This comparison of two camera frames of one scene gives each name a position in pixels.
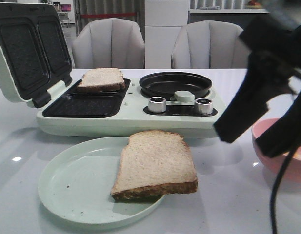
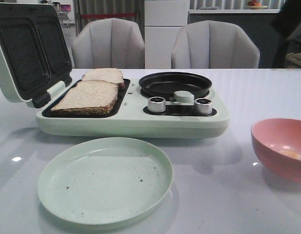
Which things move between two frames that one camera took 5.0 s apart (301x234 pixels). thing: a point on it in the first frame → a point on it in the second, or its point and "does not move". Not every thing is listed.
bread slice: (154, 163) → (88, 97)
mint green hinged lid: (30, 51) does not move
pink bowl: (296, 168) does not move
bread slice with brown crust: (101, 79) does not move
